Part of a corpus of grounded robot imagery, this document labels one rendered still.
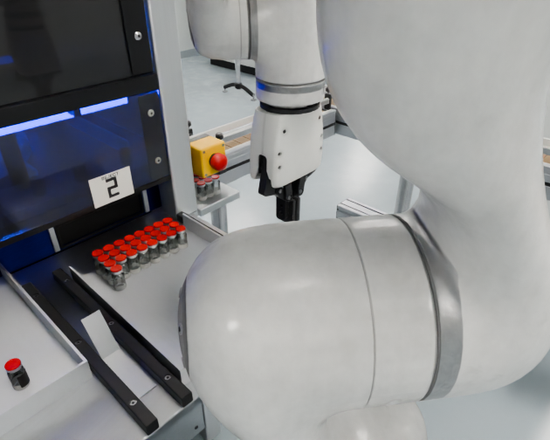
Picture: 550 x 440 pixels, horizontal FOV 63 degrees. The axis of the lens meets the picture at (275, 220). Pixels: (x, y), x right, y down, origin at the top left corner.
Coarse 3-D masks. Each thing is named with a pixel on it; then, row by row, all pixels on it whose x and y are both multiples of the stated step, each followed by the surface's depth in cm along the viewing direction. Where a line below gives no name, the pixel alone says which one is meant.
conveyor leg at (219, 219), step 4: (220, 208) 133; (224, 208) 134; (212, 212) 134; (216, 212) 134; (220, 212) 134; (224, 212) 135; (212, 216) 135; (216, 216) 135; (220, 216) 135; (224, 216) 136; (212, 220) 136; (216, 220) 135; (220, 220) 135; (224, 220) 136; (212, 224) 137; (216, 224) 136; (220, 224) 136; (224, 224) 137; (220, 228) 137; (224, 228) 138; (228, 232) 141
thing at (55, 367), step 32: (0, 288) 82; (0, 320) 76; (32, 320) 76; (0, 352) 70; (32, 352) 70; (64, 352) 70; (0, 384) 65; (32, 384) 65; (64, 384) 63; (0, 416) 57
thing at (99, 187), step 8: (120, 168) 87; (128, 168) 88; (104, 176) 84; (112, 176) 86; (120, 176) 87; (128, 176) 88; (96, 184) 84; (104, 184) 85; (112, 184) 86; (120, 184) 88; (128, 184) 89; (96, 192) 84; (104, 192) 86; (112, 192) 87; (120, 192) 88; (128, 192) 90; (96, 200) 85; (104, 200) 86; (112, 200) 88; (96, 208) 86
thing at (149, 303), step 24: (192, 240) 96; (168, 264) 89; (192, 264) 89; (96, 288) 82; (144, 288) 82; (168, 288) 82; (120, 312) 73; (144, 312) 77; (168, 312) 77; (144, 336) 68; (168, 336) 73; (168, 360) 64
